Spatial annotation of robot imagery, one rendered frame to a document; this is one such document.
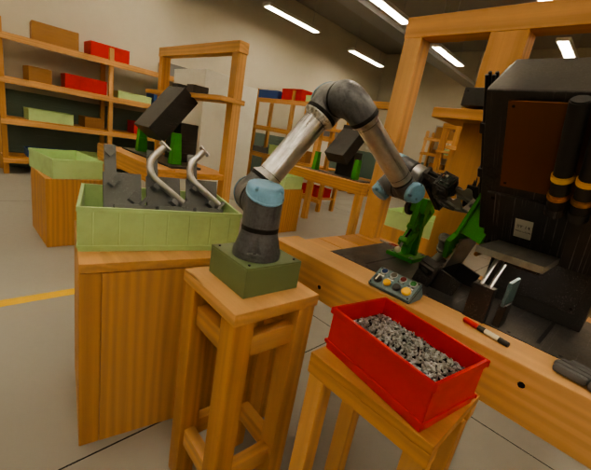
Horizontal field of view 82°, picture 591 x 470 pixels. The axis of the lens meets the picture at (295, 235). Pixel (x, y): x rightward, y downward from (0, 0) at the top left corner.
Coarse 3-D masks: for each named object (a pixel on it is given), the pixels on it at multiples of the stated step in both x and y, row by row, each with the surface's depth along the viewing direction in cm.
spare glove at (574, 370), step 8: (560, 360) 82; (568, 360) 83; (560, 368) 80; (568, 368) 79; (576, 368) 80; (584, 368) 81; (568, 376) 78; (576, 376) 77; (584, 376) 78; (584, 384) 76
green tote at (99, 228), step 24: (96, 192) 156; (144, 192) 165; (96, 216) 123; (120, 216) 127; (144, 216) 130; (168, 216) 134; (192, 216) 139; (216, 216) 144; (240, 216) 149; (96, 240) 125; (120, 240) 129; (144, 240) 134; (168, 240) 138; (192, 240) 143; (216, 240) 148
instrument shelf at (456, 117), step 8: (440, 112) 139; (448, 112) 137; (456, 112) 135; (464, 112) 132; (472, 112) 131; (480, 112) 128; (448, 120) 145; (456, 120) 140; (464, 120) 136; (472, 120) 132; (480, 120) 129
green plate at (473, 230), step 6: (480, 198) 107; (474, 204) 108; (474, 210) 110; (468, 216) 110; (474, 216) 110; (462, 222) 111; (468, 222) 111; (474, 222) 110; (462, 228) 113; (468, 228) 111; (474, 228) 110; (480, 228) 109; (456, 234) 113; (462, 234) 116; (468, 234) 112; (474, 234) 110; (480, 234) 109; (486, 234) 108; (474, 240) 110; (480, 240) 109
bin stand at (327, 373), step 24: (312, 360) 88; (336, 360) 87; (312, 384) 90; (336, 384) 83; (360, 384) 80; (312, 408) 90; (360, 408) 78; (384, 408) 74; (312, 432) 92; (336, 432) 112; (384, 432) 74; (408, 432) 70; (432, 432) 70; (456, 432) 83; (312, 456) 97; (336, 456) 113; (408, 456) 71; (432, 456) 67
